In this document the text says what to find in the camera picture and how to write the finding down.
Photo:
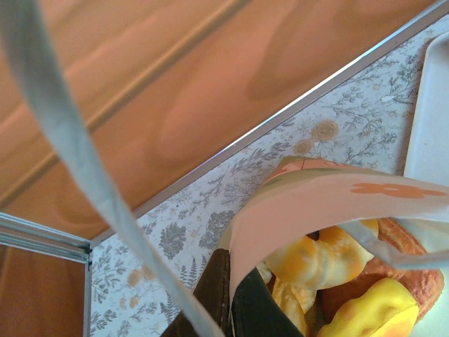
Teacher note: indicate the striped long fake bread roll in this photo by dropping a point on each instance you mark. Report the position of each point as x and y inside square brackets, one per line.
[315, 259]

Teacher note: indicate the yellow ridged fake bread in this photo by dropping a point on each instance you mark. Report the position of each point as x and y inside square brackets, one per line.
[372, 309]

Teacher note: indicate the aluminium side rail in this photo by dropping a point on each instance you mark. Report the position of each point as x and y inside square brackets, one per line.
[87, 302]

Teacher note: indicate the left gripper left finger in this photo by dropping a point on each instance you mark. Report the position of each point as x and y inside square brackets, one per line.
[215, 281]

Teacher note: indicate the floral table cover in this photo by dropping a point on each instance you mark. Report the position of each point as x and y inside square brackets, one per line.
[350, 112]

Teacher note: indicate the brown fake croissant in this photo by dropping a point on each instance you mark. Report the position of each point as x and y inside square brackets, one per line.
[421, 284]

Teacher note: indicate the pink rectangular tray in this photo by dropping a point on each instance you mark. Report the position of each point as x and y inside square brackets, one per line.
[431, 123]

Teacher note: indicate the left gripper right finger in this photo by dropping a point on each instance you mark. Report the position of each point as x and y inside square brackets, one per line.
[252, 312]

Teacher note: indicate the aluminium frame post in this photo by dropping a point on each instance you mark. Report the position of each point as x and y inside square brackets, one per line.
[42, 242]

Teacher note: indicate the pumpkin shaped fake bun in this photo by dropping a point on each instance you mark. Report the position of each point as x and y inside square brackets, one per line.
[291, 302]

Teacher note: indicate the aluminium back rail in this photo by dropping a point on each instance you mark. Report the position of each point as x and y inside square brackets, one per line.
[280, 117]

